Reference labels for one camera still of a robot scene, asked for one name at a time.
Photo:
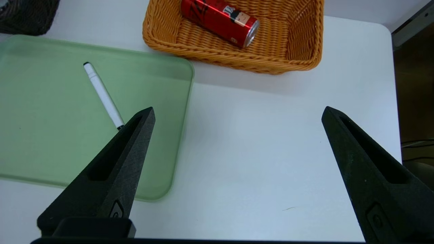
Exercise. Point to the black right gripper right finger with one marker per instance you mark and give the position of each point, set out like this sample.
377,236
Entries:
376,189

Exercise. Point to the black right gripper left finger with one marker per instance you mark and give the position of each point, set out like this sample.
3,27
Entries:
115,176

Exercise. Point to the red soda can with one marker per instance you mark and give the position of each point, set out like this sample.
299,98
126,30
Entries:
217,18

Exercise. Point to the orange wicker basket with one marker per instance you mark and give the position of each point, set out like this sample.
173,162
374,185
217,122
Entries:
220,54

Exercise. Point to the dark brown wicker basket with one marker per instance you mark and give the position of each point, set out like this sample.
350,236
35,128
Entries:
27,17

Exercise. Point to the light green plastic tray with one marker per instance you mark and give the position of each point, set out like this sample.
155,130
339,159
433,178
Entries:
51,128

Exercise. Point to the white marker pen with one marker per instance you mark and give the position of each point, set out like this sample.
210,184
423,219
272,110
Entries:
103,95

